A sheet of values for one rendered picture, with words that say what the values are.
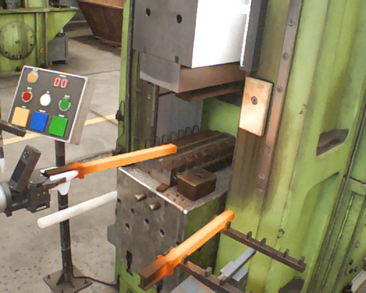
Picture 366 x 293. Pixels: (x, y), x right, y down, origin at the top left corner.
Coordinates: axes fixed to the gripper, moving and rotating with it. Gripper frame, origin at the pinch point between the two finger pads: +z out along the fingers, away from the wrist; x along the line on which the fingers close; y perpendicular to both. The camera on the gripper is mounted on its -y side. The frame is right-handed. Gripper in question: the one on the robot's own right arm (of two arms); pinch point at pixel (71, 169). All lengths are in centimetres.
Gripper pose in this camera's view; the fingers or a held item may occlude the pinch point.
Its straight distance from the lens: 112.1
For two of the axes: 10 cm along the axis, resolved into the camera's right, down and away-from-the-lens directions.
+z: 7.1, -2.0, 6.8
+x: 7.0, 3.4, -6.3
